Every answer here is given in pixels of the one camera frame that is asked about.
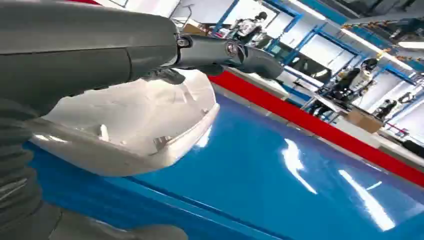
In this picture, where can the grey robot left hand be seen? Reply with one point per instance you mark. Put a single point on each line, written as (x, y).
(73, 46)

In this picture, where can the white plastic mirror cover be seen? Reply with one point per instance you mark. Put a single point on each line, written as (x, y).
(132, 126)

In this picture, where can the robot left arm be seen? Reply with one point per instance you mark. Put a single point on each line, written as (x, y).
(16, 165)

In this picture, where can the brown cardboard box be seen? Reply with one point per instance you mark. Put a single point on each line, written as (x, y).
(364, 122)

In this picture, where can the blue metal frame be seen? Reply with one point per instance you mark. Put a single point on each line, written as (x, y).
(318, 34)

